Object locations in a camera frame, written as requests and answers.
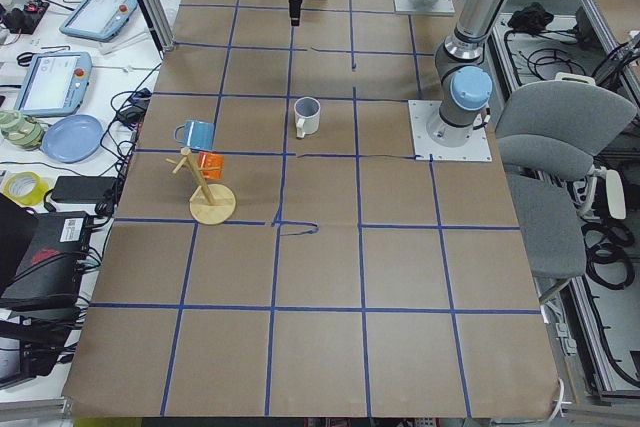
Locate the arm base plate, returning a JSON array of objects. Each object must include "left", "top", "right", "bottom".
[
  {"left": 394, "top": 0, "right": 455, "bottom": 17},
  {"left": 408, "top": 100, "right": 492, "bottom": 162}
]

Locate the lower teach pendant tablet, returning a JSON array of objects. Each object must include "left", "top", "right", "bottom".
[{"left": 15, "top": 52, "right": 93, "bottom": 117}]

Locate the black computer box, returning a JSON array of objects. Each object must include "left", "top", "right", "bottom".
[{"left": 1, "top": 196, "right": 91, "bottom": 312}]

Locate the wooden mug tree stand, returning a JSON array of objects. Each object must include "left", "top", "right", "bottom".
[{"left": 167, "top": 147, "right": 236, "bottom": 225}]

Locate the green tape rolls stack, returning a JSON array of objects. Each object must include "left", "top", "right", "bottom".
[{"left": 1, "top": 110, "right": 45, "bottom": 150}]

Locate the upper teach pendant tablet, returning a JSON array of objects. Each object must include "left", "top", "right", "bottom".
[{"left": 59, "top": 0, "right": 138, "bottom": 42}]

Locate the black power adapter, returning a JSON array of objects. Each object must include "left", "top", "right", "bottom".
[{"left": 50, "top": 176, "right": 116, "bottom": 203}]

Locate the blue plate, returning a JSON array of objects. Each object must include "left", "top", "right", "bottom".
[{"left": 41, "top": 114, "right": 104, "bottom": 163}]

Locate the blue mug on tree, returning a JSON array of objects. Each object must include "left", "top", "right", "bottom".
[{"left": 174, "top": 120, "right": 215, "bottom": 151}]

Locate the grey office chair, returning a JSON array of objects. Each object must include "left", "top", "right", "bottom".
[{"left": 495, "top": 78, "right": 637, "bottom": 303}]

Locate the yellow tape roll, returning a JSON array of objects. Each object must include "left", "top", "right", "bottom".
[{"left": 3, "top": 172, "right": 49, "bottom": 207}]

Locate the white grey-lined mug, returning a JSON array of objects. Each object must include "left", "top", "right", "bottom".
[{"left": 294, "top": 97, "right": 321, "bottom": 139}]

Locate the orange cup on tree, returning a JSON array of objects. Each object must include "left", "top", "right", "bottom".
[{"left": 197, "top": 151, "right": 224, "bottom": 181}]

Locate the teach pendant tablet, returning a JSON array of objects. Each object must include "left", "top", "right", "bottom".
[
  {"left": 59, "top": 0, "right": 138, "bottom": 42},
  {"left": 15, "top": 52, "right": 93, "bottom": 117}
]

